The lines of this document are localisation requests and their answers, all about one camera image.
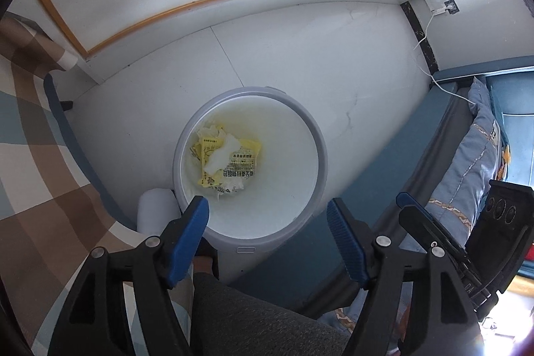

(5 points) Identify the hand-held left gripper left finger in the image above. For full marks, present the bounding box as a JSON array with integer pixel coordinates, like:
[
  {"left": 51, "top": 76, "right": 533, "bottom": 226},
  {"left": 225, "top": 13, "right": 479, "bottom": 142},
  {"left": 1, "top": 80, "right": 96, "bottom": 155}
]
[{"left": 52, "top": 195, "right": 209, "bottom": 356}]

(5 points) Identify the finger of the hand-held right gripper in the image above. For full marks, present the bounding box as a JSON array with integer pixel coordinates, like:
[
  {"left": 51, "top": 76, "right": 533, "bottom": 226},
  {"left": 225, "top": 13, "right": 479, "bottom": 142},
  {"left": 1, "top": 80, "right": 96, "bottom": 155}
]
[{"left": 396, "top": 193, "right": 468, "bottom": 259}]

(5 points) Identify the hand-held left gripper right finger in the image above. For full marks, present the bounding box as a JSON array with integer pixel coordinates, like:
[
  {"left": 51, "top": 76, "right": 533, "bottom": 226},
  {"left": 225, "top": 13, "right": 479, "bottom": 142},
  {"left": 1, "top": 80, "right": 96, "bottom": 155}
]
[{"left": 327, "top": 200, "right": 482, "bottom": 356}]

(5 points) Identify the white tissue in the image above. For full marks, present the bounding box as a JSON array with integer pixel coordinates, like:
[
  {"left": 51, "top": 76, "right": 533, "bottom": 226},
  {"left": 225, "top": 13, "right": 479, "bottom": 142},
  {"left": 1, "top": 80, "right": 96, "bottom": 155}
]
[{"left": 206, "top": 137, "right": 243, "bottom": 174}]

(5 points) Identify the yellow and clear printed packet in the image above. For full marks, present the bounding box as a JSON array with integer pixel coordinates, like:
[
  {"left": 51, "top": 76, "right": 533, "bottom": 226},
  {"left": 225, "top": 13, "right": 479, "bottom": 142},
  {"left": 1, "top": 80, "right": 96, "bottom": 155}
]
[{"left": 202, "top": 137, "right": 263, "bottom": 194}]

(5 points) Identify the round white trash bin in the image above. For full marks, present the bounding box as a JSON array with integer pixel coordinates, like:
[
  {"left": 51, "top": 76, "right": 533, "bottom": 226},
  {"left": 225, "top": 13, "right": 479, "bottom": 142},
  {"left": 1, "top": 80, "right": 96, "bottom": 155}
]
[{"left": 172, "top": 87, "right": 327, "bottom": 255}]

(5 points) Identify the blue bed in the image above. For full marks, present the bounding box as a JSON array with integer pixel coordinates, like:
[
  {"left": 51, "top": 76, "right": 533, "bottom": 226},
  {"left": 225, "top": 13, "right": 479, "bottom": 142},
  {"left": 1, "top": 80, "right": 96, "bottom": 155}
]
[{"left": 225, "top": 55, "right": 534, "bottom": 340}]

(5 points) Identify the blue patterned pillow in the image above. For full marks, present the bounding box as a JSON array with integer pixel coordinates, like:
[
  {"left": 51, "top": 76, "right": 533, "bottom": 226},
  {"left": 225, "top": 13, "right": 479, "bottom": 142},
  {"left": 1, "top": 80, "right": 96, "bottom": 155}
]
[{"left": 430, "top": 76, "right": 515, "bottom": 249}]

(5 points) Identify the person's leg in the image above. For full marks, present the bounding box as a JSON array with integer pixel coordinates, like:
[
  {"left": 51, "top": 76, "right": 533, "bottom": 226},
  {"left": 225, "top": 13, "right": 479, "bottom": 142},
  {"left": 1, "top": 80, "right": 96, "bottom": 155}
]
[{"left": 190, "top": 239, "right": 352, "bottom": 356}]

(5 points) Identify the checkered tablecloth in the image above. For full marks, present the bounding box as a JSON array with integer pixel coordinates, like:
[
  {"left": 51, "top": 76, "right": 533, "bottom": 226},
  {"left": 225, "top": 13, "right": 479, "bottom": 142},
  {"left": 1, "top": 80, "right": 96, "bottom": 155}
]
[{"left": 0, "top": 16, "right": 197, "bottom": 348}]

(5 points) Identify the white charging cable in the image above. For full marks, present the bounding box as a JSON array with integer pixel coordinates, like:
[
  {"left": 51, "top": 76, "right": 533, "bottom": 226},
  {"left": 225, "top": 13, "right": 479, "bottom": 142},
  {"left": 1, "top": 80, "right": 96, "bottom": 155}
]
[{"left": 413, "top": 6, "right": 477, "bottom": 107}]

